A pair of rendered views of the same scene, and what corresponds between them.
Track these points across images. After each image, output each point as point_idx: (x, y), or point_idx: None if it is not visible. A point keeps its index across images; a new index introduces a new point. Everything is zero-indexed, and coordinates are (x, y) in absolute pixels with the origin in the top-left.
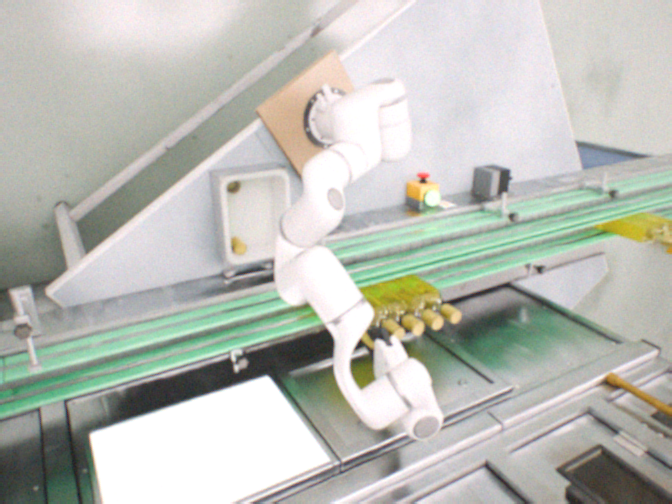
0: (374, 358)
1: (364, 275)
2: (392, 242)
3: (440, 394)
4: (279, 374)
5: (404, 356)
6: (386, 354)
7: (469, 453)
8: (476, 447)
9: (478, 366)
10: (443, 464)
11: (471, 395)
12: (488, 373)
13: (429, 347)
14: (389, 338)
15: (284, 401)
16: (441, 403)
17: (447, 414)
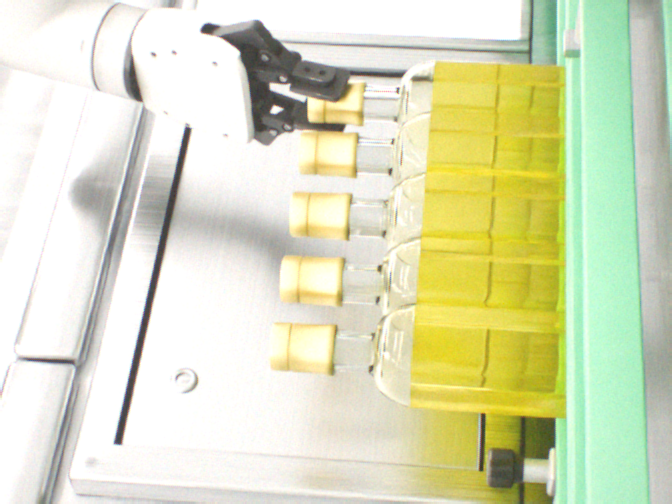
0: (291, 99)
1: (576, 147)
2: (592, 173)
3: (192, 304)
4: (504, 56)
5: (151, 34)
6: (187, 10)
7: (30, 261)
8: (29, 284)
9: (200, 463)
10: (51, 202)
11: (125, 352)
12: (156, 461)
13: (383, 426)
14: (225, 34)
15: (405, 31)
16: (165, 284)
17: (121, 261)
